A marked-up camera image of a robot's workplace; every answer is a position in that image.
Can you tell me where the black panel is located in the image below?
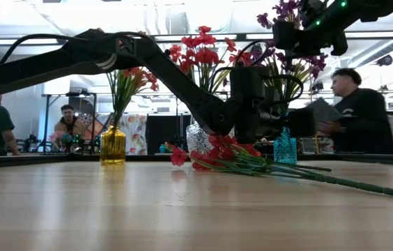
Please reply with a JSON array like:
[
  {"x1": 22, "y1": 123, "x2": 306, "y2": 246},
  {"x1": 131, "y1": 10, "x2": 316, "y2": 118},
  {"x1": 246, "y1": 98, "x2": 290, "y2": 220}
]
[{"x1": 146, "y1": 114, "x2": 192, "y2": 154}]

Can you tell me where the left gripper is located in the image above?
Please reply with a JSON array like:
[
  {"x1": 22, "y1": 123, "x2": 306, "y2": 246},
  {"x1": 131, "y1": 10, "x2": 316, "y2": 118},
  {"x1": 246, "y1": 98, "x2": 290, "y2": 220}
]
[{"x1": 234, "y1": 100, "x2": 318, "y2": 144}]

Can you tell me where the round black ceiling device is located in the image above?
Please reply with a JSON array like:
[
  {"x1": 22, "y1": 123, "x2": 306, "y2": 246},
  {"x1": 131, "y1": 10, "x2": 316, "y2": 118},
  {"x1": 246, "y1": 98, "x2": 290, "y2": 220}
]
[{"x1": 376, "y1": 54, "x2": 393, "y2": 68}]

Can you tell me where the purple artificial flower bunch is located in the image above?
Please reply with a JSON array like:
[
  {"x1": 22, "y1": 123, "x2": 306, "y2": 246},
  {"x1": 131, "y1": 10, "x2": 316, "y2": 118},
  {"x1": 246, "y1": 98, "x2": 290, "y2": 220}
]
[
  {"x1": 248, "y1": 40, "x2": 329, "y2": 128},
  {"x1": 256, "y1": 0, "x2": 305, "y2": 29}
]

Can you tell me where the orange artificial flower bunch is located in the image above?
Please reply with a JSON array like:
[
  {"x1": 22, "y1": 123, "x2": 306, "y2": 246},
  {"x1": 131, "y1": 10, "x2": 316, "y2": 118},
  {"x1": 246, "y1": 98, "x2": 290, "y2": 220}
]
[
  {"x1": 105, "y1": 66, "x2": 141, "y2": 128},
  {"x1": 116, "y1": 66, "x2": 160, "y2": 128}
]

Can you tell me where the overhead frame beam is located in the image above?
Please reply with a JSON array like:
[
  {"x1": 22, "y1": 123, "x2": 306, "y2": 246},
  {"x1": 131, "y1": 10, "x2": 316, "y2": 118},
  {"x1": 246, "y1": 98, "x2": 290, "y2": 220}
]
[{"x1": 0, "y1": 31, "x2": 393, "y2": 46}]

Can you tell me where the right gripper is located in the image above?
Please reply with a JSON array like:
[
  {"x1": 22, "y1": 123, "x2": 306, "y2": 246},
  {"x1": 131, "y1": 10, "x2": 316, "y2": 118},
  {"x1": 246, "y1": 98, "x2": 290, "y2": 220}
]
[{"x1": 272, "y1": 17, "x2": 349, "y2": 56}]

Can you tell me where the yellow glass vase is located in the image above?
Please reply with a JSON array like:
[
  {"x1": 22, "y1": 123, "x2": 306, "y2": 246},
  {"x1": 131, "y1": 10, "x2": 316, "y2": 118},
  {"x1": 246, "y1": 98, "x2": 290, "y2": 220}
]
[{"x1": 99, "y1": 125, "x2": 127, "y2": 166}]

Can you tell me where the grey ceiling duct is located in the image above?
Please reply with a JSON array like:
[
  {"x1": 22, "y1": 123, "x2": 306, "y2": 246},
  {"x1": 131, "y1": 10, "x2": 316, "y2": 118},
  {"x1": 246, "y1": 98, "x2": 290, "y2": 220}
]
[{"x1": 346, "y1": 38, "x2": 393, "y2": 70}]

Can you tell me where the teal glass vase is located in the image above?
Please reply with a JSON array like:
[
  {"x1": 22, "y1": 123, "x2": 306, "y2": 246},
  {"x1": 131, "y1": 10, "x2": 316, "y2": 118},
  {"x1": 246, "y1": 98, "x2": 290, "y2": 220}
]
[{"x1": 273, "y1": 127, "x2": 298, "y2": 165}]

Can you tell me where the clear glass vase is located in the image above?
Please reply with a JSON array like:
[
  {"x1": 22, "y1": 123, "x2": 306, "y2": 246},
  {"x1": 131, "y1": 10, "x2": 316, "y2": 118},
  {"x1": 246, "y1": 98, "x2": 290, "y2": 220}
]
[{"x1": 185, "y1": 122, "x2": 218, "y2": 163}]

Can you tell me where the black table frame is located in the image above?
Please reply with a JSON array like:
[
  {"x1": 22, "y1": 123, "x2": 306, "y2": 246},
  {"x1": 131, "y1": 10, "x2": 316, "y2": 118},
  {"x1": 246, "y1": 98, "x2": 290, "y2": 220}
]
[{"x1": 0, "y1": 153, "x2": 393, "y2": 171}]

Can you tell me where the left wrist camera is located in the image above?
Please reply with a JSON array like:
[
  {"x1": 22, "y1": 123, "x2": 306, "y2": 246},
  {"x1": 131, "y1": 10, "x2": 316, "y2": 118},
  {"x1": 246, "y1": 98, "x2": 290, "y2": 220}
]
[{"x1": 230, "y1": 66, "x2": 271, "y2": 105}]

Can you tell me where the grey laptop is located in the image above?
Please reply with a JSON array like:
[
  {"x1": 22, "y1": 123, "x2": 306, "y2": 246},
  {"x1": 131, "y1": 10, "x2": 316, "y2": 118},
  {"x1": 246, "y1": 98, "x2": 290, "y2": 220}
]
[{"x1": 309, "y1": 97, "x2": 344, "y2": 123}]

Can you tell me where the floral patterned cloth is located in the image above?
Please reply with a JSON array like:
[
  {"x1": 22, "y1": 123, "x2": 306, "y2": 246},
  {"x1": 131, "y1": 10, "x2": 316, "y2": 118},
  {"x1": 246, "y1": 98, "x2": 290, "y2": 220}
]
[{"x1": 119, "y1": 114, "x2": 148, "y2": 156}]

